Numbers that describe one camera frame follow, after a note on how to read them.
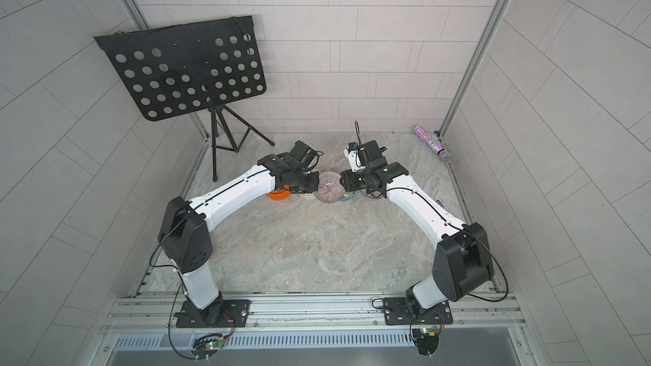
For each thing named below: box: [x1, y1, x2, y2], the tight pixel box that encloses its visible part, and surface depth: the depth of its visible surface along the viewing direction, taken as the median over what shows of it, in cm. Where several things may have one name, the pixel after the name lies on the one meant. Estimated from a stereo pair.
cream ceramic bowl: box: [294, 191, 322, 203], surface depth 96 cm
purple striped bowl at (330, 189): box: [313, 171, 345, 204], surface depth 87 cm
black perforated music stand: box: [94, 15, 276, 181], surface depth 77 cm
